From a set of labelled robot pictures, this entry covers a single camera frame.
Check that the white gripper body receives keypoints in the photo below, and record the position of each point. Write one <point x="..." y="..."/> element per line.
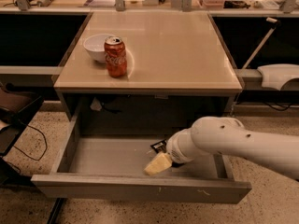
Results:
<point x="175" y="152"/>

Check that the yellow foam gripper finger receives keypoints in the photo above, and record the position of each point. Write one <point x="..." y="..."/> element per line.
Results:
<point x="161" y="162"/>

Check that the black rxbar chocolate wrapper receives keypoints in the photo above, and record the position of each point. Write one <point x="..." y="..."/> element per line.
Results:
<point x="161" y="147"/>

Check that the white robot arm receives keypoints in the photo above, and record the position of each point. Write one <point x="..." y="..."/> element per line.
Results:
<point x="228" y="136"/>

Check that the open grey top drawer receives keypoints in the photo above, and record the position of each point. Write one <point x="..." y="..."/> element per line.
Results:
<point x="104" y="157"/>

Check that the grey cabinet with beige top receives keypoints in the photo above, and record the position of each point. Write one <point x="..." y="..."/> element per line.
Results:
<point x="177" y="72"/>

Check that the red coca-cola can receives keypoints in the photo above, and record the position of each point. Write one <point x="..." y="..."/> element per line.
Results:
<point x="115" y="55"/>

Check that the white ceramic bowl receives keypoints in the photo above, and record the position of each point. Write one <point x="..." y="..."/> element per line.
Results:
<point x="94" y="45"/>

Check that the black chair at left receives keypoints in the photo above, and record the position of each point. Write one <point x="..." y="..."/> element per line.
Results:
<point x="17" y="108"/>

